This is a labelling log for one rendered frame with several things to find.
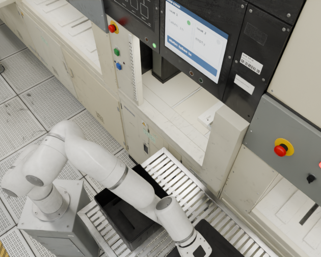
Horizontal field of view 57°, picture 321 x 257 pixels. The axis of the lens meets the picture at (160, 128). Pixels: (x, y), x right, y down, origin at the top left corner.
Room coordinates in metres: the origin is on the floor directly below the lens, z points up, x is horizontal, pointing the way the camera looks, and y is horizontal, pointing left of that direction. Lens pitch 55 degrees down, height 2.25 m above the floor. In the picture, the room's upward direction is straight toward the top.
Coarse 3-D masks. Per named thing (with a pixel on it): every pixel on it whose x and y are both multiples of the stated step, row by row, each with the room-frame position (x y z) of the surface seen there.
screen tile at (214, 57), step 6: (198, 30) 0.83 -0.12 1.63; (204, 30) 0.82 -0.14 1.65; (198, 36) 0.83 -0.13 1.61; (204, 36) 0.81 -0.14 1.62; (210, 36) 0.79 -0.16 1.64; (216, 36) 0.78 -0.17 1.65; (210, 42) 0.79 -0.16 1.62; (222, 42) 0.76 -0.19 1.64; (198, 48) 0.83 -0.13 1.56; (204, 48) 0.81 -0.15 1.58; (216, 48) 0.77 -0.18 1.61; (204, 54) 0.80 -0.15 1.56; (210, 54) 0.78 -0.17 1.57; (216, 54) 0.77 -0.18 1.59; (210, 60) 0.78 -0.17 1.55; (216, 60) 0.76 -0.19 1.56
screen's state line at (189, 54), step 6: (168, 36) 0.94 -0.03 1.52; (168, 42) 0.94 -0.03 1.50; (174, 42) 0.91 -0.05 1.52; (180, 48) 0.89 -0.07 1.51; (186, 48) 0.87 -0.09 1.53; (186, 54) 0.86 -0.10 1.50; (192, 54) 0.84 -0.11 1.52; (198, 60) 0.82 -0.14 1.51; (204, 66) 0.80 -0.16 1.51; (210, 66) 0.78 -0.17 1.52; (210, 72) 0.77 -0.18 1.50; (216, 72) 0.76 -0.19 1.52
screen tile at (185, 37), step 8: (168, 8) 0.94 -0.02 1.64; (168, 16) 0.94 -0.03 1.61; (176, 16) 0.91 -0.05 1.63; (184, 16) 0.88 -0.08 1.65; (168, 24) 0.94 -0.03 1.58; (184, 24) 0.88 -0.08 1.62; (192, 24) 0.86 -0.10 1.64; (168, 32) 0.94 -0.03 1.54; (176, 32) 0.91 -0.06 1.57; (184, 32) 0.88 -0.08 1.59; (184, 40) 0.88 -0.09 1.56
